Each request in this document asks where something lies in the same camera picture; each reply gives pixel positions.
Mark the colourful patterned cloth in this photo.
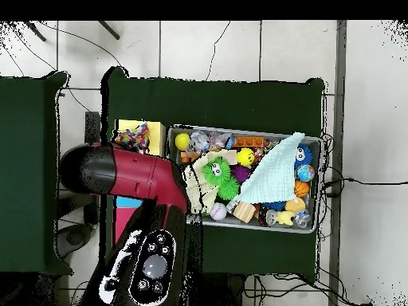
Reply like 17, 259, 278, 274
114, 121, 151, 154

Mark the grey rounded floor object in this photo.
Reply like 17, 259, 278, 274
56, 222, 94, 260

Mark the yellow smiley ball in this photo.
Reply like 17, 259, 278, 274
236, 147, 256, 167

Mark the white baseball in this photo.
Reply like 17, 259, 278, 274
210, 202, 228, 222

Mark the silver mesh bin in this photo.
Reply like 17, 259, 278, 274
165, 124, 322, 234

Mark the green spiky toy with eyes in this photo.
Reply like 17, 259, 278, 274
203, 156, 240, 201

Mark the plain yellow ball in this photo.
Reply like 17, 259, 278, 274
174, 132, 191, 151

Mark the small orange basketball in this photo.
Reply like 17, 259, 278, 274
293, 179, 311, 198

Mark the striped wooden block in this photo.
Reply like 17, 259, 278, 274
233, 201, 257, 223

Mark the thick black floor cable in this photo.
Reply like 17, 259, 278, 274
321, 177, 408, 198

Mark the crushed clear plastic bottle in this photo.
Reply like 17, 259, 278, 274
208, 131, 235, 151

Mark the dark metal leg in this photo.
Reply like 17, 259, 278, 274
23, 20, 47, 42
97, 20, 120, 41

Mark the mint knitted cloth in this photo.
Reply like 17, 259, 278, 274
233, 131, 306, 205

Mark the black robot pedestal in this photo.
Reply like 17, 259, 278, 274
187, 272, 246, 306

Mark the wooden three-hole box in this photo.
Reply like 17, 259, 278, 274
112, 119, 167, 243

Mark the dark green table cloth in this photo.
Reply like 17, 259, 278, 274
100, 66, 326, 277
0, 71, 73, 277

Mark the cream knitted cloth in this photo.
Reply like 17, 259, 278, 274
183, 151, 230, 214

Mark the globe print ball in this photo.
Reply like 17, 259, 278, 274
296, 164, 316, 182

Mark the black upright panel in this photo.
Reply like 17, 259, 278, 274
83, 111, 102, 224

